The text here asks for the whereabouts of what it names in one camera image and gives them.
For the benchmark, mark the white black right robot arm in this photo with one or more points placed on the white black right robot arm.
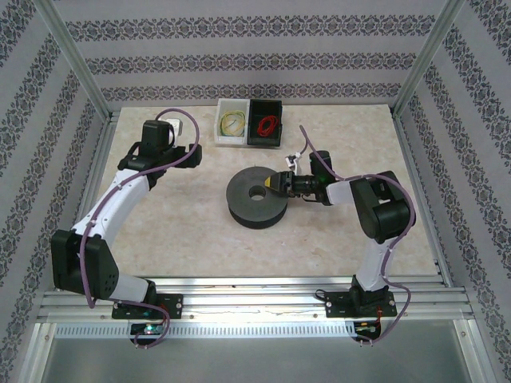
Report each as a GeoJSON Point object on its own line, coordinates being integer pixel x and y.
{"type": "Point", "coordinates": [383, 207]}

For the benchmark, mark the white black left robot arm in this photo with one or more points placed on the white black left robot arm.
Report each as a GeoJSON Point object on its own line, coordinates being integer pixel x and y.
{"type": "Point", "coordinates": [112, 203]}

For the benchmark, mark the black plastic bin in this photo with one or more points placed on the black plastic bin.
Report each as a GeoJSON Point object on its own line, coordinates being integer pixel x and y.
{"type": "Point", "coordinates": [265, 140]}

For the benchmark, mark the white plastic bin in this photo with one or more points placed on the white plastic bin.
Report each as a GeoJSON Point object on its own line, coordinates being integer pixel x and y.
{"type": "Point", "coordinates": [231, 141]}

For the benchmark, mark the circuit board with green light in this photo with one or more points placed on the circuit board with green light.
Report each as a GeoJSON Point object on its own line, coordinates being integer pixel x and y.
{"type": "Point", "coordinates": [148, 329]}

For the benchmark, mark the grey metal panel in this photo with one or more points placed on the grey metal panel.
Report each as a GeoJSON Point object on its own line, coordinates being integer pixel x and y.
{"type": "Point", "coordinates": [255, 363]}

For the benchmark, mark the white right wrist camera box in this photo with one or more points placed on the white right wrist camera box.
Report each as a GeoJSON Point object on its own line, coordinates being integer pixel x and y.
{"type": "Point", "coordinates": [292, 160]}

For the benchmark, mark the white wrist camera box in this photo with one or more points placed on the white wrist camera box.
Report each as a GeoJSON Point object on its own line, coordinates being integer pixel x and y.
{"type": "Point", "coordinates": [175, 127]}
{"type": "Point", "coordinates": [292, 160]}

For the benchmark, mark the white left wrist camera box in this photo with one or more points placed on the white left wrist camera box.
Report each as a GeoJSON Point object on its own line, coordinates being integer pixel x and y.
{"type": "Point", "coordinates": [175, 127]}

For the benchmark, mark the aluminium front rail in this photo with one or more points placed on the aluminium front rail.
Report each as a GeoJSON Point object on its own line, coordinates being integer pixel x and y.
{"type": "Point", "coordinates": [255, 297]}

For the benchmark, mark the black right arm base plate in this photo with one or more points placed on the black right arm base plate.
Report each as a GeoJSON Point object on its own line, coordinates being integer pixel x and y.
{"type": "Point", "coordinates": [339, 307]}

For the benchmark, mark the aluminium frame post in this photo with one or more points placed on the aluminium frame post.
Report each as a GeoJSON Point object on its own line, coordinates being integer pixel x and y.
{"type": "Point", "coordinates": [429, 52]}
{"type": "Point", "coordinates": [68, 40]}

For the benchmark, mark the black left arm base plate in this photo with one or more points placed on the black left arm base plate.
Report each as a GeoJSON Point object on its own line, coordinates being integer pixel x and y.
{"type": "Point", "coordinates": [171, 305]}

